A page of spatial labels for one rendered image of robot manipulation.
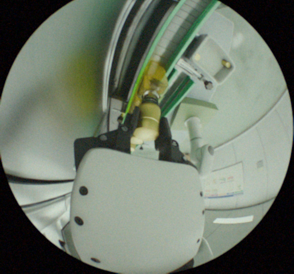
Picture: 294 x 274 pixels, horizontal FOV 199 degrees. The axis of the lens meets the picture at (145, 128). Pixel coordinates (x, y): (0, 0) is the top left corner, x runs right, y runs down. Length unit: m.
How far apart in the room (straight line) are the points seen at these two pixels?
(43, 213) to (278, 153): 3.94
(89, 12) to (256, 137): 3.81
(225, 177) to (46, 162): 3.87
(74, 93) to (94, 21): 0.12
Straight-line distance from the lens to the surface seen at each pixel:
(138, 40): 0.49
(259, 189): 3.78
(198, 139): 0.57
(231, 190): 3.81
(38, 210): 0.18
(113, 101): 0.50
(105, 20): 0.18
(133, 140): 0.16
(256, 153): 3.66
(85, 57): 0.16
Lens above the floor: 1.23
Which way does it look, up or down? 34 degrees down
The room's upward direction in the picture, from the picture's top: 171 degrees counter-clockwise
